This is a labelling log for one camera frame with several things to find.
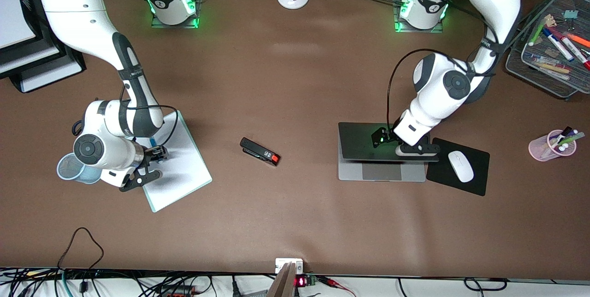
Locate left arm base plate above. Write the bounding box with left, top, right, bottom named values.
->
left=393, top=0, right=446, bottom=34

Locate pink mesh pen cup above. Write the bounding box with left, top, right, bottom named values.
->
left=528, top=130, right=578, bottom=162

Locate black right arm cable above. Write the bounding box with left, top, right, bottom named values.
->
left=121, top=98, right=179, bottom=148

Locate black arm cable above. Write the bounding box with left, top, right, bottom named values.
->
left=386, top=48, right=485, bottom=137
left=121, top=98, right=179, bottom=148

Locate red white marker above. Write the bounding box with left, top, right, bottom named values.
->
left=560, top=35, right=590, bottom=71

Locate green marker white tip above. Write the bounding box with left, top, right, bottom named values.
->
left=529, top=15, right=554, bottom=47

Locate black looped cable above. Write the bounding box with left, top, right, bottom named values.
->
left=57, top=227, right=105, bottom=271

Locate white socket block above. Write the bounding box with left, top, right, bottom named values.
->
left=275, top=258, right=304, bottom=275

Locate red clip lead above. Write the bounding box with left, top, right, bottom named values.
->
left=317, top=276, right=356, bottom=297

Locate wooden bar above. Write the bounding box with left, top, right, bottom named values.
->
left=266, top=262, right=298, bottom=297

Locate white paper stack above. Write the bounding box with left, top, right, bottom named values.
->
left=0, top=0, right=38, bottom=50
left=21, top=56, right=84, bottom=93

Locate black stapler red tip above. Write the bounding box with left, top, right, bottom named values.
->
left=240, top=137, right=281, bottom=166

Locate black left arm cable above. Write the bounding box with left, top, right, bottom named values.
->
left=386, top=48, right=485, bottom=137

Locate black mouse pad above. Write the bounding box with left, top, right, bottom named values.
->
left=426, top=137, right=490, bottom=196

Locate tangled cable bundle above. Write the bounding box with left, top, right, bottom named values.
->
left=0, top=267, right=215, bottom=297

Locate blue mesh pen cup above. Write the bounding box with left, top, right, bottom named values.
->
left=57, top=152, right=103, bottom=185

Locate white computer mouse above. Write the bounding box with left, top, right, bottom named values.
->
left=448, top=150, right=475, bottom=183

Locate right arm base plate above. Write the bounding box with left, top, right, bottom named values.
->
left=151, top=0, right=204, bottom=29

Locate silver laptop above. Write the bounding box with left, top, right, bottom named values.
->
left=338, top=122, right=439, bottom=182

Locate grey mesh desk tray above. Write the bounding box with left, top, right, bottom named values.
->
left=506, top=0, right=590, bottom=101

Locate orange marker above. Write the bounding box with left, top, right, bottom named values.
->
left=563, top=32, right=590, bottom=49

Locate teal clipboard with paper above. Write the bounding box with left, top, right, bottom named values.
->
left=137, top=110, right=213, bottom=213

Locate black stacked paper tray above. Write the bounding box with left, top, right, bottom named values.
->
left=0, top=0, right=87, bottom=94

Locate green marker in cup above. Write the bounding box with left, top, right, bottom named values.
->
left=556, top=132, right=586, bottom=147

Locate blue marker white cap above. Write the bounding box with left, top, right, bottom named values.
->
left=149, top=136, right=165, bottom=164

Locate black cable loop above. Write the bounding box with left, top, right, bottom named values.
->
left=463, top=277, right=508, bottom=292

